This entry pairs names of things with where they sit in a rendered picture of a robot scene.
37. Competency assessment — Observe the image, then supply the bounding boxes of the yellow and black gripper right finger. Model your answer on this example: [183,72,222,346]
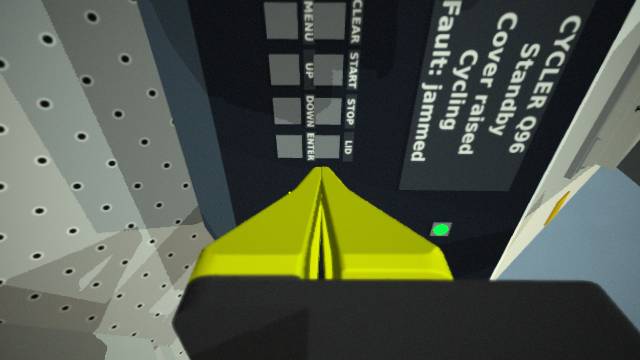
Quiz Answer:
[321,167,453,280]

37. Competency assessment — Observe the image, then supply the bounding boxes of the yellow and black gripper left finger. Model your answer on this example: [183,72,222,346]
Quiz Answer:
[187,167,321,284]

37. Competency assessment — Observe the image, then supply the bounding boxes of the translucent white well plate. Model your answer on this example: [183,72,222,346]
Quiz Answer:
[587,68,640,170]

